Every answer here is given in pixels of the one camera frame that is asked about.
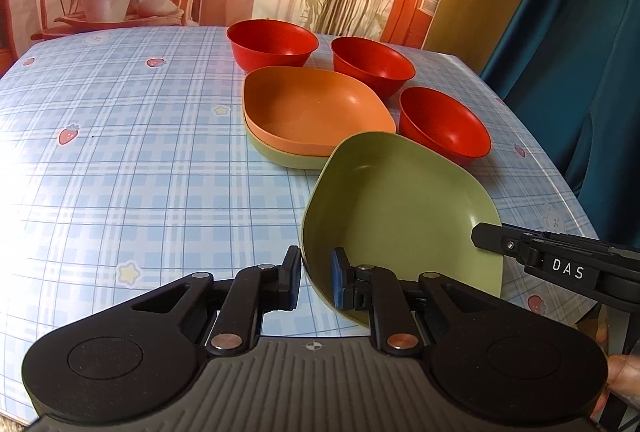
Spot green square plate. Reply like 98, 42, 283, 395
243, 112, 342, 170
301, 131, 503, 328

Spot blue plaid strawberry tablecloth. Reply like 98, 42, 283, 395
0, 26, 601, 424

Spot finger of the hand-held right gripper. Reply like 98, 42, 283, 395
471, 222, 540, 264

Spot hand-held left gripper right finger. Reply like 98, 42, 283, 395
331, 247, 505, 358

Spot orange square plate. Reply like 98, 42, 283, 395
241, 66, 397, 153

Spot teal curtain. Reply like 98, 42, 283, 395
480, 0, 640, 254

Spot red bowl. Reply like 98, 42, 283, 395
331, 36, 417, 98
398, 86, 492, 166
226, 18, 320, 74

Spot person's right hand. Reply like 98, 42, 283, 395
590, 323, 640, 420

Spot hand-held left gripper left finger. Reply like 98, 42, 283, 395
131, 246, 303, 358

